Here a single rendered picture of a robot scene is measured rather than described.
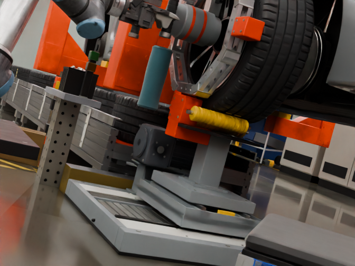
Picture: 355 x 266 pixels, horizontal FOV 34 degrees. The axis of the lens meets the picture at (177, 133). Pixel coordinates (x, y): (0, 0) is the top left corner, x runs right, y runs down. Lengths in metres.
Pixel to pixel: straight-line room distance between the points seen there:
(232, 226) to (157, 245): 0.40
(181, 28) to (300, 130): 3.46
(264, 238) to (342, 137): 6.87
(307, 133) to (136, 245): 3.87
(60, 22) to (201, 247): 2.89
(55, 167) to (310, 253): 1.95
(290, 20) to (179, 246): 0.91
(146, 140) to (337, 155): 5.47
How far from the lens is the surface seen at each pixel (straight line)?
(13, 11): 2.22
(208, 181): 2.40
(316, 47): 2.49
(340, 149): 7.83
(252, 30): 2.06
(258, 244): 1.01
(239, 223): 2.28
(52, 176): 2.81
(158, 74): 2.38
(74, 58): 4.62
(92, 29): 1.90
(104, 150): 2.84
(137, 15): 2.07
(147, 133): 2.59
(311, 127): 5.67
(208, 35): 2.31
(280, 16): 2.17
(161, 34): 2.10
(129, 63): 2.70
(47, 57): 4.57
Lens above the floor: 0.51
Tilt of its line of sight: 2 degrees down
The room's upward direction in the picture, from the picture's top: 15 degrees clockwise
